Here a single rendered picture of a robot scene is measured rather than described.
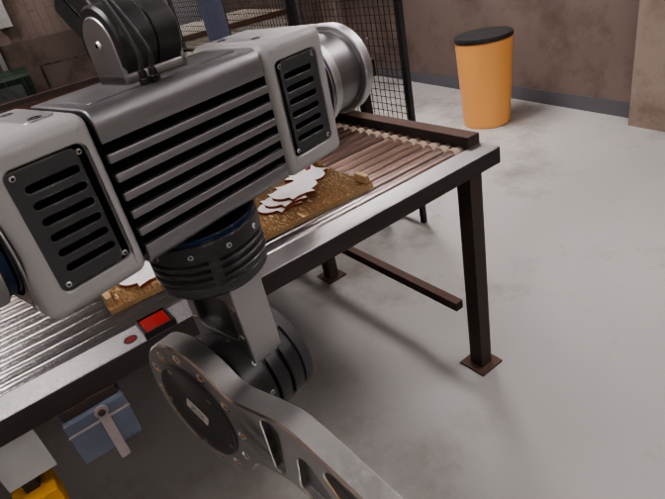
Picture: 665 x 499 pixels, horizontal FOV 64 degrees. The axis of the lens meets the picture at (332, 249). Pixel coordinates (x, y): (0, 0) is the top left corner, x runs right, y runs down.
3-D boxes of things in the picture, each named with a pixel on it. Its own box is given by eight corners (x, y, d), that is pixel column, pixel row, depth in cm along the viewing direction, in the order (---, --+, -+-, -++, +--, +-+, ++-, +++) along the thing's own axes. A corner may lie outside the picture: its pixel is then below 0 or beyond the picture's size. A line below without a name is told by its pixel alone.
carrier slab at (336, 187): (373, 187, 165) (372, 182, 164) (261, 244, 148) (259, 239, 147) (312, 165, 191) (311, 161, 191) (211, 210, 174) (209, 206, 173)
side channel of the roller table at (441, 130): (480, 157, 185) (479, 132, 180) (469, 163, 182) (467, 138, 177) (126, 79, 485) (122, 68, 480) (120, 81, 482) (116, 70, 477)
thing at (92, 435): (150, 442, 125) (121, 387, 116) (93, 479, 119) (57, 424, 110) (136, 416, 134) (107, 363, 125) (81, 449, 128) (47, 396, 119)
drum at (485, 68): (527, 117, 448) (526, 27, 411) (484, 135, 432) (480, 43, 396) (489, 109, 484) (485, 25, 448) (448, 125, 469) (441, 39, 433)
